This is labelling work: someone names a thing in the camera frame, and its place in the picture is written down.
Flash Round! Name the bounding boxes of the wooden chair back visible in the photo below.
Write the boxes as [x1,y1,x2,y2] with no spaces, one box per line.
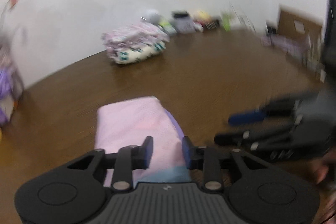
[277,6,323,42]

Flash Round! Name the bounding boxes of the white green small boxes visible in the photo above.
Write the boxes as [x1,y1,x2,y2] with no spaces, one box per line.
[158,17,177,36]

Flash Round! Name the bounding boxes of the purple tissue pack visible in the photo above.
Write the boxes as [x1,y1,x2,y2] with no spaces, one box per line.
[0,68,14,99]
[0,94,17,126]

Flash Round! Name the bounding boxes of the lower purple tissue pack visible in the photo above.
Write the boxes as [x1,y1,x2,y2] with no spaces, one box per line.
[0,94,17,126]

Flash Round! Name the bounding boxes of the folded green flower garment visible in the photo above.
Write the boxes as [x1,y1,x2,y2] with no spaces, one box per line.
[106,41,166,65]

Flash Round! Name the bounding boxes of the upper purple tissue pack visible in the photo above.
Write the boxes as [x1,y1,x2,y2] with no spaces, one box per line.
[0,68,14,99]

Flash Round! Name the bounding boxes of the black phone holder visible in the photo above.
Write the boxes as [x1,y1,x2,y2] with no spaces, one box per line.
[265,20,277,36]

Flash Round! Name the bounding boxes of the dried pink rose bouquet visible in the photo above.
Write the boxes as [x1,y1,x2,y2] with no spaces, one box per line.
[1,0,19,31]

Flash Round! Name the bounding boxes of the green spray bottle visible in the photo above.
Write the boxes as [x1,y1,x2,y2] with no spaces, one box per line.
[221,11,231,32]

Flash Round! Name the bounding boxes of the purple textured vase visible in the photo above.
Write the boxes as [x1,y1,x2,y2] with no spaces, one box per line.
[1,43,24,100]

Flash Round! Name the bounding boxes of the white astronaut speaker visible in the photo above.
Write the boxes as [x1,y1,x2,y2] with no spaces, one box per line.
[141,9,161,26]

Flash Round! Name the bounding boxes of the pink blue mesh vest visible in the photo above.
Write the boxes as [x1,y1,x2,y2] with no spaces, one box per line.
[94,97,191,184]

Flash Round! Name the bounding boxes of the folded pink floral garment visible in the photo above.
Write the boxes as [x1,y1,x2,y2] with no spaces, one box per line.
[101,22,170,51]

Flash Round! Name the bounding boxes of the person's right hand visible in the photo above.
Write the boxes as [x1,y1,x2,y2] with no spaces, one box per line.
[311,149,335,184]

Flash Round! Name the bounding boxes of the black charger on tin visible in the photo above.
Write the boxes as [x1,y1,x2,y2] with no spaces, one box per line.
[171,11,190,19]

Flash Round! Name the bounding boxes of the black red gift box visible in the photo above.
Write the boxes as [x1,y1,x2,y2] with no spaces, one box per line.
[194,18,221,32]

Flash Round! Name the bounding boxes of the yellow sticky note stack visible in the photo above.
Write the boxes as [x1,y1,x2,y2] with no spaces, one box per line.
[193,10,211,22]

